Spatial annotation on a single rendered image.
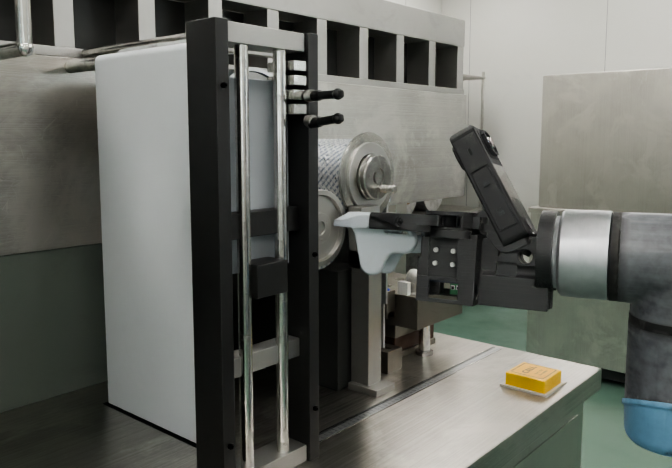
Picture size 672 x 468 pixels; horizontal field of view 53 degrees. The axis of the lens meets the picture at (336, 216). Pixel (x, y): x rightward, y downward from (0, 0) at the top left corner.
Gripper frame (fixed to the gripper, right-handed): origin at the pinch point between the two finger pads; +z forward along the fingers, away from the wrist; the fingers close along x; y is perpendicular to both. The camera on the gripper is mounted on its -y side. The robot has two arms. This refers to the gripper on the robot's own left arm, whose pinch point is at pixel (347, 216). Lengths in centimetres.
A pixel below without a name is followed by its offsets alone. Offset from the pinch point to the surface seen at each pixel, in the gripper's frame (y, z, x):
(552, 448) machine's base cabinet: 37, -14, 59
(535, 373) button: 24, -11, 56
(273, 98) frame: -13.6, 13.8, 7.7
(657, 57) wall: -134, -27, 485
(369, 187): -5.3, 14.4, 40.7
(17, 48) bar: -15.8, 34.3, -11.2
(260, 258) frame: 5.5, 15.2, 9.1
